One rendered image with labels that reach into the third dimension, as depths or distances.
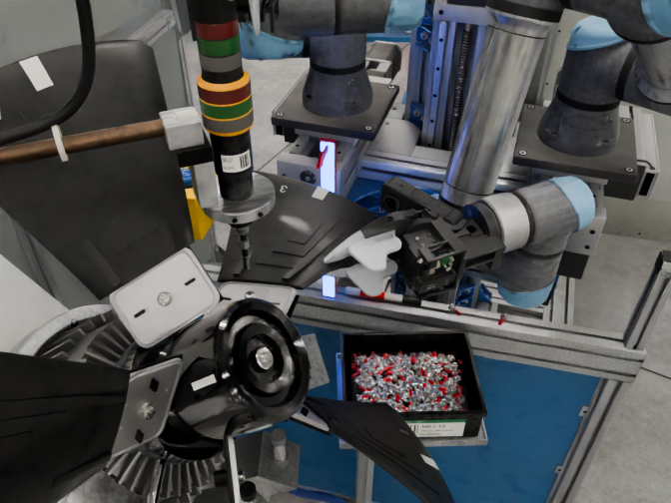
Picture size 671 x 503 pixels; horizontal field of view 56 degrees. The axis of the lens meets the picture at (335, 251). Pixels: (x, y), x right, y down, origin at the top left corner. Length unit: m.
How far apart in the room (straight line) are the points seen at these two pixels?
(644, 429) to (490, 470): 0.80
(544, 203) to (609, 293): 1.79
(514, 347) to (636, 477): 1.01
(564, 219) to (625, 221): 1.97
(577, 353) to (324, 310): 0.45
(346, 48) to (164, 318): 0.80
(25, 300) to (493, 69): 0.64
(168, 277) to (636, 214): 2.37
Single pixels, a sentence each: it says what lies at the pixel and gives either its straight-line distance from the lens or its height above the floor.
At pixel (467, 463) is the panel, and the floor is 0.40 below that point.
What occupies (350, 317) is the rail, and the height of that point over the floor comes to 0.82.
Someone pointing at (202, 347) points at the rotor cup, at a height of 1.25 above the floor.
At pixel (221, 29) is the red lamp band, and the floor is 1.50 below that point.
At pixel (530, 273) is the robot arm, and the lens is 0.90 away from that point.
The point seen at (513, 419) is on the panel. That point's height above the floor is 0.59.
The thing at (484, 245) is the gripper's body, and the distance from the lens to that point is 0.78.
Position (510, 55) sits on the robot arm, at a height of 1.34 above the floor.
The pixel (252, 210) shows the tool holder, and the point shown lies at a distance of 0.57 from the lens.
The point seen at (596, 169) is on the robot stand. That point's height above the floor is 1.04.
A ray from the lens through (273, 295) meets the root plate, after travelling 0.69.
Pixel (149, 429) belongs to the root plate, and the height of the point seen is 1.19.
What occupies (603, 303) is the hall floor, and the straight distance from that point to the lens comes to 2.55.
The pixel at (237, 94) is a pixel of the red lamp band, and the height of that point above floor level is 1.45.
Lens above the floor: 1.68
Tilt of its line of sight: 41 degrees down
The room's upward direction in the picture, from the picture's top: straight up
